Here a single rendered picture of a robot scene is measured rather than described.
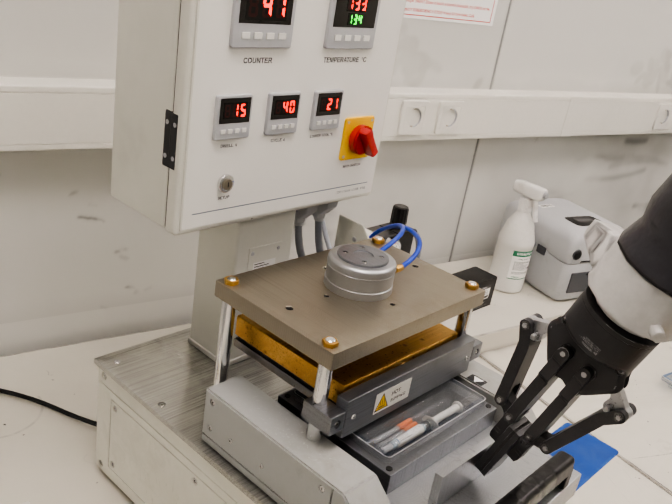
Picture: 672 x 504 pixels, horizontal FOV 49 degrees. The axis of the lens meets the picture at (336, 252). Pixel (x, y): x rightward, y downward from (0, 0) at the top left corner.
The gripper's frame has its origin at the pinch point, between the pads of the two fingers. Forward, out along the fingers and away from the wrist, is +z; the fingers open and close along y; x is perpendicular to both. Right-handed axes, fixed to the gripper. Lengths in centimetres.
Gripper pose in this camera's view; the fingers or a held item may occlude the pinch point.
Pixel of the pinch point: (504, 446)
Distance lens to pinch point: 80.1
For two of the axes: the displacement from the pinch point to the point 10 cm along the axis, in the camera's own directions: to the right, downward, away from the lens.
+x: 6.9, -1.7, 7.0
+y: 6.1, 6.7, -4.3
